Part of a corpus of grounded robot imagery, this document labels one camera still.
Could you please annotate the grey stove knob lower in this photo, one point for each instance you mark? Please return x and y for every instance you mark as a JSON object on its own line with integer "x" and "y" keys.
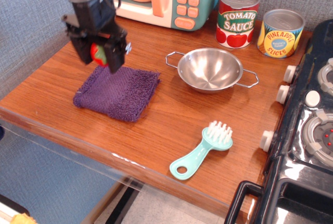
{"x": 266, "y": 140}

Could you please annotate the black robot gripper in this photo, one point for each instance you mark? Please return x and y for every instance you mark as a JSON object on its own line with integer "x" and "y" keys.
{"x": 95, "y": 18}

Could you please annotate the black toy stove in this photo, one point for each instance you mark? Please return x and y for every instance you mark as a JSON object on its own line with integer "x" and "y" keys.
{"x": 297, "y": 186}

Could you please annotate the red toy tomato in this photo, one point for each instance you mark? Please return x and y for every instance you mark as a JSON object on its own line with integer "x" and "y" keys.
{"x": 98, "y": 55}

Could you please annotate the grey stove knob upper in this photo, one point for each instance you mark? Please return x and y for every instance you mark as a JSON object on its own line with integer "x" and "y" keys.
{"x": 289, "y": 73}

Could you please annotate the tomato sauce can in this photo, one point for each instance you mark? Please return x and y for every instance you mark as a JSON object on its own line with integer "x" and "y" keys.
{"x": 235, "y": 22}

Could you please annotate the purple folded towel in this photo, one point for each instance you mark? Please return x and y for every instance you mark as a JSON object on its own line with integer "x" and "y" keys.
{"x": 121, "y": 96}

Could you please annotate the grey stove knob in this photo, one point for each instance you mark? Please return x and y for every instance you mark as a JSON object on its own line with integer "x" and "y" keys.
{"x": 289, "y": 73}
{"x": 282, "y": 94}
{"x": 266, "y": 140}

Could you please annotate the grey stove knob middle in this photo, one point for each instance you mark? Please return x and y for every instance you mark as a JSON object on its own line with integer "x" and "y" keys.
{"x": 282, "y": 94}

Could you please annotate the pineapple slices can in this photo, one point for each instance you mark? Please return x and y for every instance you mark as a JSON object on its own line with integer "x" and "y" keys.
{"x": 280, "y": 33}

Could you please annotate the steel bowl with wire handles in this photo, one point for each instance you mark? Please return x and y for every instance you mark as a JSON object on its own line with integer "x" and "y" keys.
{"x": 209, "y": 70}

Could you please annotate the teal dish brush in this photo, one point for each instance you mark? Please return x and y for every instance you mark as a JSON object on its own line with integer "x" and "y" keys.
{"x": 216, "y": 136}

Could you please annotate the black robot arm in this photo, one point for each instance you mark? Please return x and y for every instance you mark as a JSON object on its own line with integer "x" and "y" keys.
{"x": 95, "y": 34}

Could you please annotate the white round stove button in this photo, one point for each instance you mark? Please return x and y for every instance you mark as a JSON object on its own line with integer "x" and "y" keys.
{"x": 312, "y": 99}

